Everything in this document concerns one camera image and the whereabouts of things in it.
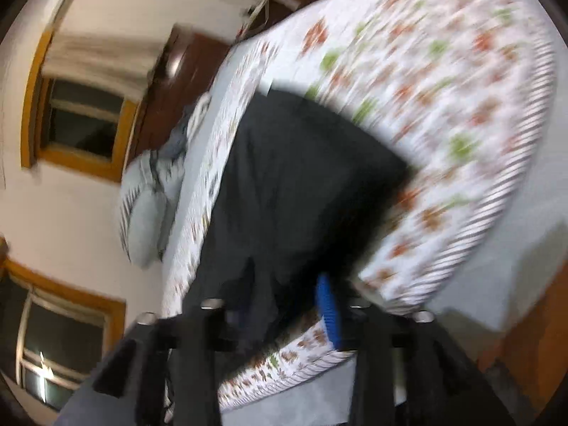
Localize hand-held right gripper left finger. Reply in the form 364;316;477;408
58;298;251;426

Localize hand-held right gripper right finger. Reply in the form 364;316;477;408
316;273;515;426

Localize black pants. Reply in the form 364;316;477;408
195;89;411;356

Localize wooden framed window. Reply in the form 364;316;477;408
0;253;127;413
21;31;139;182

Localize grey pillow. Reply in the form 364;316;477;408
124;148;189;198
119;186;179;268

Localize bed with grey sheet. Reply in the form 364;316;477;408
162;44;409;413

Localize dark grey cloth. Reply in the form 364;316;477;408
166;115;189;158

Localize floral printed blanket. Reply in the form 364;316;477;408
162;0;557;413

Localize dark wooden headboard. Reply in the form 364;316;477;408
126;24;234;174

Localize beige curtain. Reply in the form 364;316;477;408
44;22;167;94

